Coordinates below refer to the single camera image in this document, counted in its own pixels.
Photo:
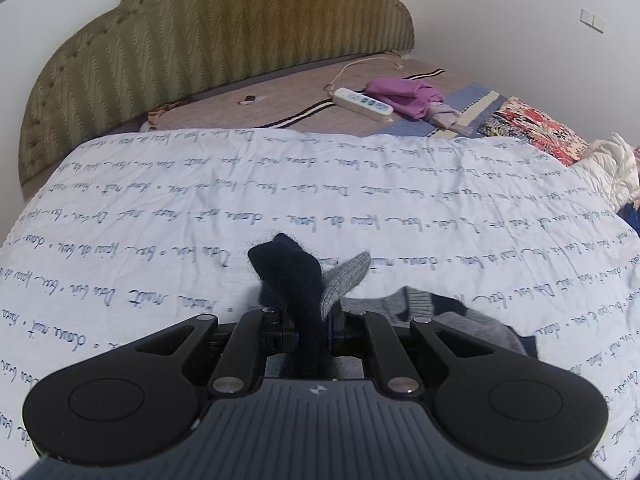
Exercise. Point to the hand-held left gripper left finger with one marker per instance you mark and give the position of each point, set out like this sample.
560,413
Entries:
235,355

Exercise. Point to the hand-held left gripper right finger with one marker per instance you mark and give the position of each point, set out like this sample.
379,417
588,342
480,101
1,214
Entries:
385,355

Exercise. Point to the navy and grey sock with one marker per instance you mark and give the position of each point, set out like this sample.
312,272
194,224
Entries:
287,270

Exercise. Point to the white script-printed blanket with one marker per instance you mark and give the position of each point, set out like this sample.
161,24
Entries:
200,200

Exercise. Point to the pale pink-grey cloth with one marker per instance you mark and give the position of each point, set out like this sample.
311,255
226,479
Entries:
450,117

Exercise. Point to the white power strip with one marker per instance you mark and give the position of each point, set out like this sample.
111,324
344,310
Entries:
362,103

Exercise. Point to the small dark object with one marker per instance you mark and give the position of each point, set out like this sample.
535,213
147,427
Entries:
247,100

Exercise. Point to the brown striped bed mat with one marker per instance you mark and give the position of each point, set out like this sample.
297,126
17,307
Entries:
280,97

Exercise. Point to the purple cloth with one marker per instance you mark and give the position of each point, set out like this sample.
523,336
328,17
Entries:
400,92

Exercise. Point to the blue striped cloth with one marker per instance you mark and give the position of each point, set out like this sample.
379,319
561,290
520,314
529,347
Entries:
477,102

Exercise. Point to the red floral cloth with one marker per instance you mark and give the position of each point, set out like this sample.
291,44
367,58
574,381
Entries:
535,127

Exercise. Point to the cream ruffled cloth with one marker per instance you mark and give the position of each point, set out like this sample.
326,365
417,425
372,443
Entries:
612,165

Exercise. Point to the olive green padded headboard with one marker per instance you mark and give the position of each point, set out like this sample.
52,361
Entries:
200,25

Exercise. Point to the white wall switch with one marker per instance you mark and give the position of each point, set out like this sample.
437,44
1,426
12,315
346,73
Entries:
592,18

